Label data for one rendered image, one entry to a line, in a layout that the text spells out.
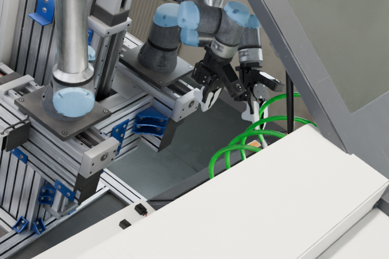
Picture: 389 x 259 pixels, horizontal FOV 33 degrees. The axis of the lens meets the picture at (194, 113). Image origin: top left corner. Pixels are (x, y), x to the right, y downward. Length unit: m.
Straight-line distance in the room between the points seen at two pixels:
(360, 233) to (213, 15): 0.73
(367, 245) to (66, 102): 0.92
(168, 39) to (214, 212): 1.27
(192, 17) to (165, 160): 1.97
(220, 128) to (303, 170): 2.73
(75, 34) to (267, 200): 0.77
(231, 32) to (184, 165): 1.94
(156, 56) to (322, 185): 1.20
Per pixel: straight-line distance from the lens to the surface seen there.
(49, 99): 2.06
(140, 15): 4.45
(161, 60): 2.40
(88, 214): 2.95
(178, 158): 3.70
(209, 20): 1.79
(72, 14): 1.73
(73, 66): 1.81
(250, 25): 2.04
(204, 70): 1.90
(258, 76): 2.00
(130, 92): 2.42
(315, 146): 1.42
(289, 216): 1.22
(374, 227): 1.44
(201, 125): 4.01
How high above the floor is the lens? 2.33
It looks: 35 degrees down
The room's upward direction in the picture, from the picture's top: 21 degrees clockwise
